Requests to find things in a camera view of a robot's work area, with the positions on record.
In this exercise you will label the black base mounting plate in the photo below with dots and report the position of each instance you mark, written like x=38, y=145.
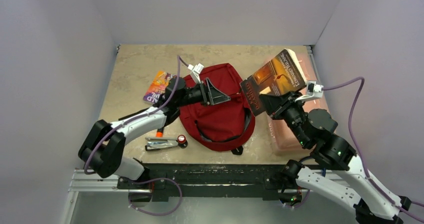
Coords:
x=290, y=193

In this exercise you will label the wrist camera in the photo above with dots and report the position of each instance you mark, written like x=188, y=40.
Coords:
x=314, y=91
x=195, y=71

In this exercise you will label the purple Roald Dahl book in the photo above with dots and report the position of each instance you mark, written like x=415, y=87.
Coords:
x=157, y=87

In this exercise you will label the blue handled pliers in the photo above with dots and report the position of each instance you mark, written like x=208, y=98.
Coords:
x=307, y=158

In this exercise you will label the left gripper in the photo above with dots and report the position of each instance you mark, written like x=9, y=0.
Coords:
x=215, y=96

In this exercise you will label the pink plastic storage box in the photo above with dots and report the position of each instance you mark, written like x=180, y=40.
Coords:
x=283, y=140

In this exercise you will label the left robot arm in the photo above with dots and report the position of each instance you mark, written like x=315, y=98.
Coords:
x=103, y=148

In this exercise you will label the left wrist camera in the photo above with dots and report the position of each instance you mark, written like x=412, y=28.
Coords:
x=195, y=71

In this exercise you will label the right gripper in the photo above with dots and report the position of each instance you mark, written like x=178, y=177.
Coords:
x=282, y=104

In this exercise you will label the orange highlighter marker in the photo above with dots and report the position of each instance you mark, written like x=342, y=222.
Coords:
x=159, y=132

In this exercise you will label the red backpack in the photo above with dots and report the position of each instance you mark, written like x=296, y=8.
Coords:
x=226, y=126

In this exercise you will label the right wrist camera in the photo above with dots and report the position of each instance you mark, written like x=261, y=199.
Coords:
x=314, y=91

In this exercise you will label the dark orange paperback book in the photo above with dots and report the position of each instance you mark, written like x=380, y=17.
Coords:
x=282, y=74

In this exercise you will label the silver black stapler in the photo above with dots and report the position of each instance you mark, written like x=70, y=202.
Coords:
x=159, y=143

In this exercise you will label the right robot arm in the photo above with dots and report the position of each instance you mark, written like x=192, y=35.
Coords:
x=364, y=196

